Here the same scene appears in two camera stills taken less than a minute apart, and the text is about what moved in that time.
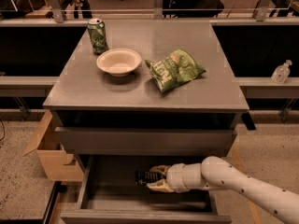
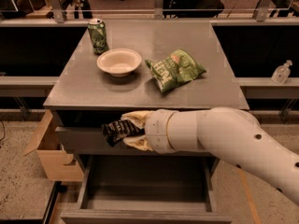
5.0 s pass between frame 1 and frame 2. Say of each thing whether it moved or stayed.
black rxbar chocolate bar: moved
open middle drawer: stayed
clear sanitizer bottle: stayed
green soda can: stayed
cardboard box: stayed
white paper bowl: stayed
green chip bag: stayed
